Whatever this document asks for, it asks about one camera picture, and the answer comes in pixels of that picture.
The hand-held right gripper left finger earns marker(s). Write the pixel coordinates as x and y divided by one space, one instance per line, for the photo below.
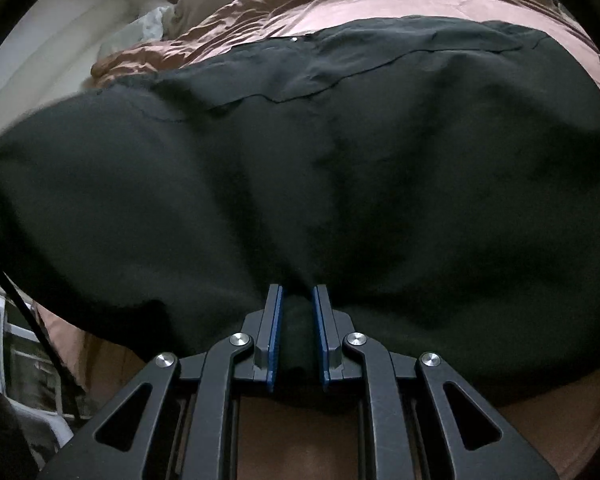
275 335

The brown duvet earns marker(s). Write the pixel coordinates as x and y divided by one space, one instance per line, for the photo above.
380 0

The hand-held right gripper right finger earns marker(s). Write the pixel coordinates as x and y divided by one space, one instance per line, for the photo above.
321 335

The white pillow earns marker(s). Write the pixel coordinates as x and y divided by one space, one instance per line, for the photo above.
145 25

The black shirt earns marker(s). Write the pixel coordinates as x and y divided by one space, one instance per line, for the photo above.
380 185

